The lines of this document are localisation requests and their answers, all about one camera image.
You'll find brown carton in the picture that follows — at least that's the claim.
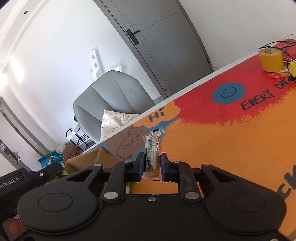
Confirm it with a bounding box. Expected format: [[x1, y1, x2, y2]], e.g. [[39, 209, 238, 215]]
[[62, 142, 82, 163]]

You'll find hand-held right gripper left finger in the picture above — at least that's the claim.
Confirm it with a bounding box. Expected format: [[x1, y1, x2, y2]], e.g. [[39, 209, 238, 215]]
[[66, 152, 145, 201]]

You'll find grey padded chair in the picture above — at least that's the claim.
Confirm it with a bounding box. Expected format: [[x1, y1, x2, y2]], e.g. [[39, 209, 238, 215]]
[[73, 70, 156, 145]]

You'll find black metal rack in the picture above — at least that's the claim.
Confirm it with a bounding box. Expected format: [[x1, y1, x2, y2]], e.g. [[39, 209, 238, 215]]
[[66, 127, 97, 151]]

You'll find yellow plastic toy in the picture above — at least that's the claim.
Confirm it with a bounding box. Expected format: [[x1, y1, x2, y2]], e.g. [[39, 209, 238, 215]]
[[287, 59, 296, 82]]

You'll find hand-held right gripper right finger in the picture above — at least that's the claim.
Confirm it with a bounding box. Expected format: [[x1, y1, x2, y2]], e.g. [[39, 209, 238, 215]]
[[160, 152, 241, 201]]

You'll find yellow tape roll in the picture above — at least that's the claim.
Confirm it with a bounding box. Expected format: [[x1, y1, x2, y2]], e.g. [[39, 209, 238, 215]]
[[258, 47, 284, 72]]

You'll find white wall outlet panel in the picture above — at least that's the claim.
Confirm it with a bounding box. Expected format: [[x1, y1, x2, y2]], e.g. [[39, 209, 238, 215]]
[[87, 46, 102, 80]]

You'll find brown cardboard box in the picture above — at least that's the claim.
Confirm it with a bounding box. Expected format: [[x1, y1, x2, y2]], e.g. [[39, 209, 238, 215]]
[[64, 146, 126, 177]]

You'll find grey door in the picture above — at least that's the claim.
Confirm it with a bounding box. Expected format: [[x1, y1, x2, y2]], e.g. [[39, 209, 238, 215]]
[[94, 0, 213, 98]]

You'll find clear barcode snack packet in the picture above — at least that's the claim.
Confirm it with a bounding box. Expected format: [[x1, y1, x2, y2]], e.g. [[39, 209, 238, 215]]
[[142, 128, 166, 180]]

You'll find blue plastic bag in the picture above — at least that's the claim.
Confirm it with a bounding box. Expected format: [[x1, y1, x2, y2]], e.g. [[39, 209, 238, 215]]
[[38, 149, 64, 168]]

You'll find dotted white cushion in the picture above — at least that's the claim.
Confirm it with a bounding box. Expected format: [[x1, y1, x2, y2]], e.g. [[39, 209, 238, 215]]
[[100, 109, 140, 141]]

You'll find grey door frame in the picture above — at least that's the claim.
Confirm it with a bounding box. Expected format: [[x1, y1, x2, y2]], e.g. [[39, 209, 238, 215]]
[[0, 96, 50, 167]]

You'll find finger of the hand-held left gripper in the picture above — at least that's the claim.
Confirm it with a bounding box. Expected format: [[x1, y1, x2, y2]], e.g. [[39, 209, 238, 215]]
[[28, 162, 63, 186]]

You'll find black door handle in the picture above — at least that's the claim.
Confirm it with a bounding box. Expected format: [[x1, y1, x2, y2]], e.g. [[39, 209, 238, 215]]
[[126, 29, 141, 45]]

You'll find colourful printed table mat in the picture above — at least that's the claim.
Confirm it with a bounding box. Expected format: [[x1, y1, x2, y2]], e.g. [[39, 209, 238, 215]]
[[102, 39, 296, 235]]

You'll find small clear wrapper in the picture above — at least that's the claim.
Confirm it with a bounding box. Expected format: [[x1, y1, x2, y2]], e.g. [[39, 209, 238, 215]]
[[269, 71, 288, 79]]

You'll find black cable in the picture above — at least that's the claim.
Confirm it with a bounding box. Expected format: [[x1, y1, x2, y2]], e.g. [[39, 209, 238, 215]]
[[258, 38, 296, 63]]

